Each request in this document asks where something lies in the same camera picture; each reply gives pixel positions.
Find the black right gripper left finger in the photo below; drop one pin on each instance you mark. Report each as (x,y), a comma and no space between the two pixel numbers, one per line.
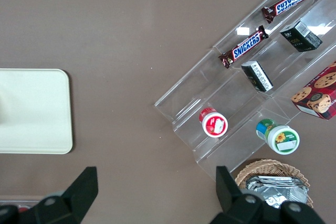
(76,195)

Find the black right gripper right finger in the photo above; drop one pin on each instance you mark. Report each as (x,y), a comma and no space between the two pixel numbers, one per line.
(231,203)

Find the light wicker basket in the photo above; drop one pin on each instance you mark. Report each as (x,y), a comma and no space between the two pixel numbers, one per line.
(270,166)

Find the cream plastic tray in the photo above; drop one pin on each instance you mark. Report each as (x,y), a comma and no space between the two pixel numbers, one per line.
(34,111)

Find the red soda bottle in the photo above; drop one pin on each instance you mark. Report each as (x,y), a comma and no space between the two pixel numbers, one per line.
(22,209)

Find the red lid cup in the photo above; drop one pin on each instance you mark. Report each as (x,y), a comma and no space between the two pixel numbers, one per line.
(214,124)

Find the green lid cup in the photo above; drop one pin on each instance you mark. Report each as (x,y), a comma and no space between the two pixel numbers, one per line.
(282,138)

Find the clear acrylic tiered stand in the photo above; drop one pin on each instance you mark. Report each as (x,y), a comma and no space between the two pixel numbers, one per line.
(210,85)

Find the small black box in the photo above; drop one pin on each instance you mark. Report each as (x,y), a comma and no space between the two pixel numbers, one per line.
(299,37)
(257,75)

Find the red cookie box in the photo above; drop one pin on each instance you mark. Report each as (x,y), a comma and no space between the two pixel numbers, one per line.
(320,93)

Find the Snickers bar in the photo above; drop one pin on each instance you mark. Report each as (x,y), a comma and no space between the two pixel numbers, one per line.
(290,1)
(245,47)

